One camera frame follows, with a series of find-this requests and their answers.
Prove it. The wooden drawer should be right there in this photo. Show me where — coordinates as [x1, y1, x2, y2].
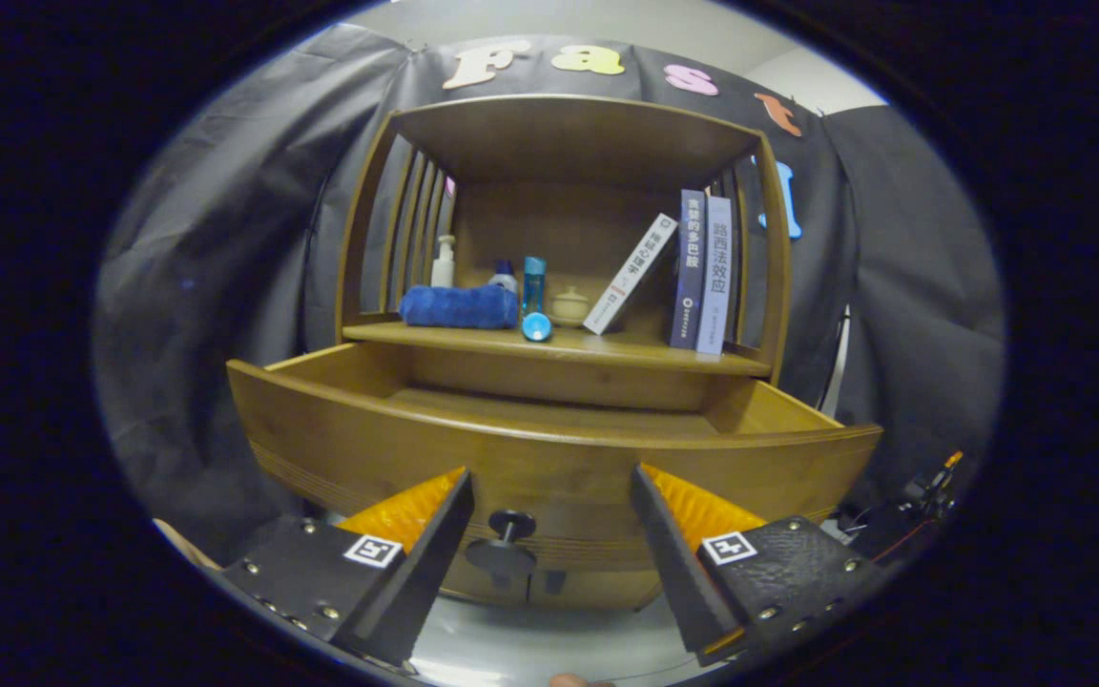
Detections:
[227, 342, 884, 583]

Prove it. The translucent blue bottle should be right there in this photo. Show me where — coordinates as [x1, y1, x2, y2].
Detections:
[522, 256, 548, 321]

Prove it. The light purple book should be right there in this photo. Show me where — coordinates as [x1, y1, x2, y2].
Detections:
[695, 196, 734, 357]

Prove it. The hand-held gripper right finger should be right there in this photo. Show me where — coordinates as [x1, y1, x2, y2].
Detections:
[629, 464, 886, 668]

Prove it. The white pump bottle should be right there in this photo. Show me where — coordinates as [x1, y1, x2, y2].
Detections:
[429, 235, 457, 289]

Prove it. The wooden cabinet door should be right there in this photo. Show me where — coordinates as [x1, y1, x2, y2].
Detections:
[440, 563, 531, 607]
[526, 571, 660, 612]

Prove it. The cream lidded teacup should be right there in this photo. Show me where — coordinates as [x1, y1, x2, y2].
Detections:
[549, 286, 591, 329]

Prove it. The light wooden plank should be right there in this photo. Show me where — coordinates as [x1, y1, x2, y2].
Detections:
[154, 518, 223, 573]

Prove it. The white book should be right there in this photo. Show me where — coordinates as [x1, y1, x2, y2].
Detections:
[583, 213, 679, 336]

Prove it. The black and orange equipment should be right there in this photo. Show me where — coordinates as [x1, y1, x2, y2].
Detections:
[840, 450, 965, 564]

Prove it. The blue folded towel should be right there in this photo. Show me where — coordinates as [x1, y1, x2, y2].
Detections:
[399, 283, 520, 331]

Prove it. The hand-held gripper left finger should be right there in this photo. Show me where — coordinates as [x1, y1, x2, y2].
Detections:
[222, 466, 476, 669]

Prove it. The wooden cabinet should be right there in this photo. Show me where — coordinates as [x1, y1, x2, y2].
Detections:
[227, 93, 884, 612]

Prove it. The dark blue book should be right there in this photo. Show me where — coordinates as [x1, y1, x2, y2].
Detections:
[669, 189, 708, 350]

